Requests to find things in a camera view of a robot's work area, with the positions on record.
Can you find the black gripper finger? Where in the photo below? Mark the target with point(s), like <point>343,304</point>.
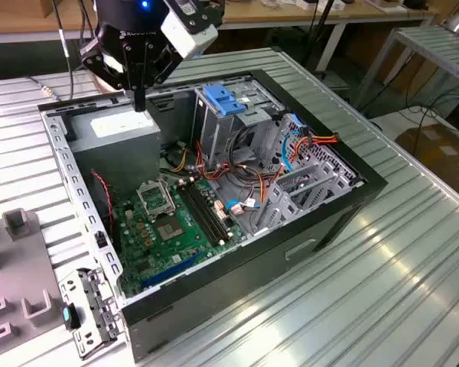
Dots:
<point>169,61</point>
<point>90,56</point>

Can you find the grey metal disk bay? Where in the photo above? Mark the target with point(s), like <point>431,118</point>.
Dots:
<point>287,202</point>

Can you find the blue drive cage latch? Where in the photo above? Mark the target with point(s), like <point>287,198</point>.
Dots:
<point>223,101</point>

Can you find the grey optical drive cage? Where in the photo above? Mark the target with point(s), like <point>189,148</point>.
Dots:
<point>218,134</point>

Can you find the grey power supply unit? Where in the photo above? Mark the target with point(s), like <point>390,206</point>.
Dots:
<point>114,153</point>

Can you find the black RAM slot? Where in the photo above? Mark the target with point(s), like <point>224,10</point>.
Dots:
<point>207,214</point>
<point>196,214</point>
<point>201,214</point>
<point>212,214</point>

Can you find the black tripod stand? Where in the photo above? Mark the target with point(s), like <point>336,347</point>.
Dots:
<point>321,26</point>

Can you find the CPU socket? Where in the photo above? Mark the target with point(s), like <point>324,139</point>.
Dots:
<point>169,228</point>

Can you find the black case latch button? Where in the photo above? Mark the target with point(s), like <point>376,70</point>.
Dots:
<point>100,240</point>

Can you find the green motherboard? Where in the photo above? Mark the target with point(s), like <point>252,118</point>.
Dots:
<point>168,256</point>

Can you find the blue expansion slot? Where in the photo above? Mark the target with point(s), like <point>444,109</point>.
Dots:
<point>168,272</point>

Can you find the grey parts rack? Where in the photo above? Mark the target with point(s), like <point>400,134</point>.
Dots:
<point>19,264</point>

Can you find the black open PC case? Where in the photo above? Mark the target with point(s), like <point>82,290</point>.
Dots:
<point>229,283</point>

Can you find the silver expansion slot retainer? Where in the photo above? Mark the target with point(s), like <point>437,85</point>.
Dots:
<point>95,306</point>

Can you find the metal slat side table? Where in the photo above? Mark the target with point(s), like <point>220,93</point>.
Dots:
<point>424,38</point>

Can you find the black blue retainer tab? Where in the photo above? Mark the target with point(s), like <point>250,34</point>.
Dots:
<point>70,315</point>

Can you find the large flat cardboard box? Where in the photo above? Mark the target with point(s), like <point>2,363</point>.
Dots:
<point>440,153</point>

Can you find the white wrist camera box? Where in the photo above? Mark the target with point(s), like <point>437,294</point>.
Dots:
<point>187,36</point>

